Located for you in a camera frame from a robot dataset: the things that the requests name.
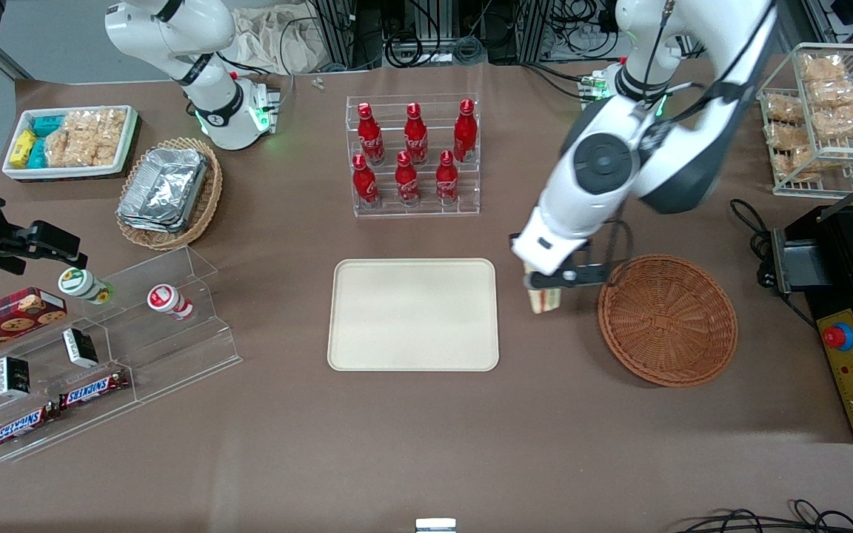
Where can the yellow snack packet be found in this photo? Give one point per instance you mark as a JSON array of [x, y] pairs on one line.
[[23, 148]]

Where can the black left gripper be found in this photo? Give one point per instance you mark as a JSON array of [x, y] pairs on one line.
[[514, 235]]

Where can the red capped yoghurt bottle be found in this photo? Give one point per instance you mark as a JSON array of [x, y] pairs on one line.
[[167, 300]]

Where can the black appliance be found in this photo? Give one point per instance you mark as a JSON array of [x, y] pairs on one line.
[[834, 252]]

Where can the light wicker basket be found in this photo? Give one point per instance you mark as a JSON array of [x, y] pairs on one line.
[[208, 200]]

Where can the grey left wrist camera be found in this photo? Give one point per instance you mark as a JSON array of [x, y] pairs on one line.
[[582, 277]]

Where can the clear bag rice crackers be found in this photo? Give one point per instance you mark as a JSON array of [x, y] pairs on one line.
[[101, 126], [75, 152]]

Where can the red cola bottle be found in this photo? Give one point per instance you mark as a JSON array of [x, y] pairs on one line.
[[406, 181], [446, 181], [416, 137], [365, 183], [370, 137], [465, 133]]

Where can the beige crumpled cloth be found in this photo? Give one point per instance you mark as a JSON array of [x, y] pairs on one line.
[[271, 41]]

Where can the silver foil tray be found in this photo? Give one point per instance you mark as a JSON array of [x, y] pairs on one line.
[[164, 189]]

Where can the green capped yoghurt bottle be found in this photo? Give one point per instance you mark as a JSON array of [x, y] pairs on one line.
[[82, 285]]

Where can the beige plastic tray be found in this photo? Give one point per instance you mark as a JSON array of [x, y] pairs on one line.
[[413, 314]]

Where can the bagged fried snack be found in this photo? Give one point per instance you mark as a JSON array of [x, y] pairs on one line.
[[783, 109], [843, 121], [793, 163], [823, 68], [835, 92], [788, 135]]

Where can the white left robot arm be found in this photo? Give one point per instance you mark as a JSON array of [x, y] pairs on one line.
[[598, 159]]

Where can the red emergency stop button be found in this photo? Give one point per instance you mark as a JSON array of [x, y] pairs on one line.
[[839, 337]]

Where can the teal snack packet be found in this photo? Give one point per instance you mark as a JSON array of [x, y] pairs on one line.
[[38, 154], [47, 125]]

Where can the white rectangular snack bin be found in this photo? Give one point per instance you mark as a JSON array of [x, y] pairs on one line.
[[126, 141]]

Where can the clear acrylic bottle rack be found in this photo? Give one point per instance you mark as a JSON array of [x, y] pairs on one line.
[[413, 210]]

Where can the small black white carton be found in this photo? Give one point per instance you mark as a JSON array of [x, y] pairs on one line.
[[13, 377], [80, 348]]

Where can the small silver white device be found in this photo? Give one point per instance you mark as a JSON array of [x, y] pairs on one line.
[[435, 525]]

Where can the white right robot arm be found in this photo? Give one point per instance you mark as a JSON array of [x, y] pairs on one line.
[[213, 100]]

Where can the triangular sandwich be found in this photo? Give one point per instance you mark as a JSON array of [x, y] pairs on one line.
[[545, 300]]

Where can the red plaid cookie box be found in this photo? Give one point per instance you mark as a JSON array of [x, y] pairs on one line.
[[8, 318]]

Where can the brown wicker basket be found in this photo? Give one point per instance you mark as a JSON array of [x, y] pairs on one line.
[[667, 322]]

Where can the aluminium profile frame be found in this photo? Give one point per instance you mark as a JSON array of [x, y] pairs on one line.
[[515, 29]]

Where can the clear acrylic stepped stand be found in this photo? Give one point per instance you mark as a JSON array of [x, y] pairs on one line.
[[175, 355]]

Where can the snickers chocolate bar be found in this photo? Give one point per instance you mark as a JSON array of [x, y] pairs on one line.
[[25, 426], [93, 390]]

